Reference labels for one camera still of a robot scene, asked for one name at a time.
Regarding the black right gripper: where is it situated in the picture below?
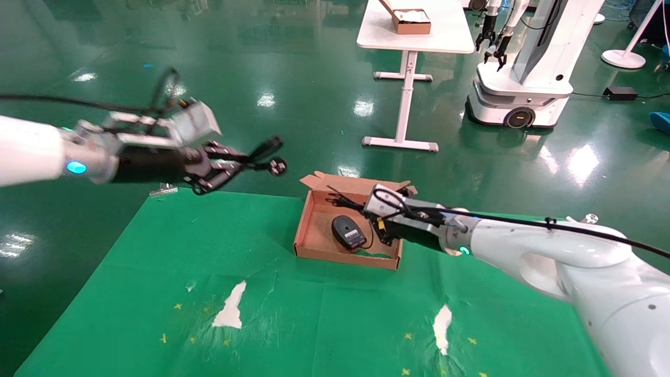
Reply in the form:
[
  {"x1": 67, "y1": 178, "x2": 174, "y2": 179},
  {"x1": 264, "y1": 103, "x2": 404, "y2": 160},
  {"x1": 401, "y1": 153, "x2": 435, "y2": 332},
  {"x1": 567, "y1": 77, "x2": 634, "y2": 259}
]
[{"x1": 373, "y1": 216, "x2": 448, "y2": 252}]

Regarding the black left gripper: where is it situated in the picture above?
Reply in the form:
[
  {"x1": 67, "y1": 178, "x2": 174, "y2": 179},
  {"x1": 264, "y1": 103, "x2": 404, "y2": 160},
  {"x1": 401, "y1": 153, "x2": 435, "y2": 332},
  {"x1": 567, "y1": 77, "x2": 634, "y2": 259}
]
[{"x1": 113, "y1": 144, "x2": 249, "y2": 195}]

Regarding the black background robot gripper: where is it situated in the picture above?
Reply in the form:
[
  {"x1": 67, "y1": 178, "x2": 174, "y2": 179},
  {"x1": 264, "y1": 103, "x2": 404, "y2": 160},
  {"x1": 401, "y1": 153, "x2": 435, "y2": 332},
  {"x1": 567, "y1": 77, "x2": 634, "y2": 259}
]
[
  {"x1": 475, "y1": 13, "x2": 496, "y2": 53},
  {"x1": 484, "y1": 30, "x2": 511, "y2": 72}
]

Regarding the open brown cardboard box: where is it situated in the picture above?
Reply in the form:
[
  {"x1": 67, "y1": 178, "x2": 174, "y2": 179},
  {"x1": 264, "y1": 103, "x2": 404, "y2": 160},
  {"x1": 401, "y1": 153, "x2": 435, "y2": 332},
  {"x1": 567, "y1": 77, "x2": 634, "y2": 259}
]
[{"x1": 293, "y1": 171, "x2": 418, "y2": 271}]

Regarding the small brown cardboard box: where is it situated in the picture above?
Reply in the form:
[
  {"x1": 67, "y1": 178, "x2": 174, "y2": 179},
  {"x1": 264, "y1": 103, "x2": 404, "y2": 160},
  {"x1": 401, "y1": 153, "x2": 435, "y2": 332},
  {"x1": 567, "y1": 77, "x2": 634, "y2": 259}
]
[{"x1": 378, "y1": 0, "x2": 432, "y2": 35}]

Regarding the black power adapter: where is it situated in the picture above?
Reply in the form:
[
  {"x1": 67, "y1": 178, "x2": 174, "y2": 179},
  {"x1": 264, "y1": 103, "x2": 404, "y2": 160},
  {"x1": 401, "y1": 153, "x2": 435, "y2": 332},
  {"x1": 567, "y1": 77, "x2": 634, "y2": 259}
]
[{"x1": 331, "y1": 215, "x2": 367, "y2": 251}]

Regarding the white height-adjustable table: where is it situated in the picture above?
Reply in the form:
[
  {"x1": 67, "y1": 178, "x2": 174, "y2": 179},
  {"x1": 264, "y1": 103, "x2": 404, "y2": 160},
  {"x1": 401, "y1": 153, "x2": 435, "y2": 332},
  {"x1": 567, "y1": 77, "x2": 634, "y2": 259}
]
[{"x1": 356, "y1": 0, "x2": 475, "y2": 153}]

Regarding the white wheeled background robot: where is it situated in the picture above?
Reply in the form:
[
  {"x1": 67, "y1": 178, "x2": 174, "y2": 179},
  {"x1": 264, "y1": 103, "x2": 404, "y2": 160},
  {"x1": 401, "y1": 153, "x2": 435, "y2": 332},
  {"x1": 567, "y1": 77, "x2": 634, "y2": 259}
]
[{"x1": 465, "y1": 0, "x2": 607, "y2": 129}]

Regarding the green table cloth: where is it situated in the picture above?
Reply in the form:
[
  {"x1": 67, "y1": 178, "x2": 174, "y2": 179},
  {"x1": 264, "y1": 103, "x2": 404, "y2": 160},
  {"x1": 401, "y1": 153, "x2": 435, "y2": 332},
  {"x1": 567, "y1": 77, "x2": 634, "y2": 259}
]
[{"x1": 13, "y1": 188, "x2": 613, "y2": 377}]

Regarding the white floor stand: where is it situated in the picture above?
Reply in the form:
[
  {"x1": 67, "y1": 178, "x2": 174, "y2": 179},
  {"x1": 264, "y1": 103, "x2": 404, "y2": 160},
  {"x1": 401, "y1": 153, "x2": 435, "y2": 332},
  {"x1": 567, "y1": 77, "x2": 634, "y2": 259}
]
[{"x1": 600, "y1": 0, "x2": 664, "y2": 70}]

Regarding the black power brick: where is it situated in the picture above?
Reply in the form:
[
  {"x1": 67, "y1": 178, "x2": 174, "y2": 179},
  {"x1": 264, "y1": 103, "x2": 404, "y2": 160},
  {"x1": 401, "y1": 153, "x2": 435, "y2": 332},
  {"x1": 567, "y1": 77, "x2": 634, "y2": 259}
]
[{"x1": 603, "y1": 86, "x2": 639, "y2": 102}]

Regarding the dark background furniture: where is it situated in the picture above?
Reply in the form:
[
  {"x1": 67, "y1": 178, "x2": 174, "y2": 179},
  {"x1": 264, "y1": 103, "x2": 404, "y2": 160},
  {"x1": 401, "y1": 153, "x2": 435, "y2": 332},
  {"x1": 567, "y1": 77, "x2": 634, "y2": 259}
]
[{"x1": 627, "y1": 0, "x2": 670, "y2": 47}]

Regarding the blue floor object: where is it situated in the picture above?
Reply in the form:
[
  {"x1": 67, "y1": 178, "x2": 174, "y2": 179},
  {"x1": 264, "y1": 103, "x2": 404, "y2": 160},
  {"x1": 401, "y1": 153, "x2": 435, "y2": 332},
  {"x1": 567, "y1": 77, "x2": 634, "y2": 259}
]
[{"x1": 649, "y1": 111, "x2": 670, "y2": 136}]

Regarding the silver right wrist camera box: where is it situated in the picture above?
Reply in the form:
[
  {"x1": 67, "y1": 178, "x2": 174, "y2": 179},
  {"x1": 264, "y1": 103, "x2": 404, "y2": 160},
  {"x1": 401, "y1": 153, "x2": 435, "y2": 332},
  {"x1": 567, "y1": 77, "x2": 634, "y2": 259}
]
[{"x1": 364, "y1": 183, "x2": 404, "y2": 218}]

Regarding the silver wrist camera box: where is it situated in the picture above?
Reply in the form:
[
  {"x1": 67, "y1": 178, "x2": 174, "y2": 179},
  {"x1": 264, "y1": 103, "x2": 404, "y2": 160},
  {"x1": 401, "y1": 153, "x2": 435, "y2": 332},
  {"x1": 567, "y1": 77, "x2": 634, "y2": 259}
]
[
  {"x1": 79, "y1": 98, "x2": 221, "y2": 150},
  {"x1": 364, "y1": 183, "x2": 404, "y2": 218}
]

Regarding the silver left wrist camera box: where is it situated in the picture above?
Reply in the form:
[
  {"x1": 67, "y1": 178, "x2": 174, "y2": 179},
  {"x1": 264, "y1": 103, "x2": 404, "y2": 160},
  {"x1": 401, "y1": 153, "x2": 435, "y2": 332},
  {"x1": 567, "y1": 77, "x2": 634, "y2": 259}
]
[{"x1": 79, "y1": 98, "x2": 221, "y2": 150}]

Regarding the thin black floor cable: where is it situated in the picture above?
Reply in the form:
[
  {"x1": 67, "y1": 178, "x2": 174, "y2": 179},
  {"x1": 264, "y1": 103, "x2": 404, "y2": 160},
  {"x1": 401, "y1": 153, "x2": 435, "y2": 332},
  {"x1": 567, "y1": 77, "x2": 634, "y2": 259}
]
[{"x1": 572, "y1": 91, "x2": 670, "y2": 101}]

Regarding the blue cable bundle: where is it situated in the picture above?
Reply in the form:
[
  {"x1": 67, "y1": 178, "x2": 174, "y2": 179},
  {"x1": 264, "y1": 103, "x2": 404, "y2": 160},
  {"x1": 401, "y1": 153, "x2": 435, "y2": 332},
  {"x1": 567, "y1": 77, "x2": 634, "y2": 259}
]
[{"x1": 602, "y1": 0, "x2": 637, "y2": 21}]

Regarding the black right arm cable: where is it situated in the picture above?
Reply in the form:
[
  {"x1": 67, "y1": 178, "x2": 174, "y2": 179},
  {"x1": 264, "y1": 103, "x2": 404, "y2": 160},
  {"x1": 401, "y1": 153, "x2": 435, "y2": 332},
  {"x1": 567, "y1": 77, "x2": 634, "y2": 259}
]
[{"x1": 374, "y1": 187, "x2": 670, "y2": 258}]

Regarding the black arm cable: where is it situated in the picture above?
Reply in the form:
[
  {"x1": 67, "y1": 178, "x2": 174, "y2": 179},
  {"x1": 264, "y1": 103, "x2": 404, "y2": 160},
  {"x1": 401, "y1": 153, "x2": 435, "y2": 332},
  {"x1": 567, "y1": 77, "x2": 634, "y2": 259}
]
[
  {"x1": 0, "y1": 67, "x2": 181, "y2": 115},
  {"x1": 374, "y1": 187, "x2": 670, "y2": 258}
]

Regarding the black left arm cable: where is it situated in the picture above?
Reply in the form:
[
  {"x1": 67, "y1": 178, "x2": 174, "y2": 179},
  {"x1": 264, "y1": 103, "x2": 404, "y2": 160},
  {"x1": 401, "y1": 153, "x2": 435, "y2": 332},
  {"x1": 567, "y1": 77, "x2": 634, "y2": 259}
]
[{"x1": 0, "y1": 67, "x2": 181, "y2": 115}]

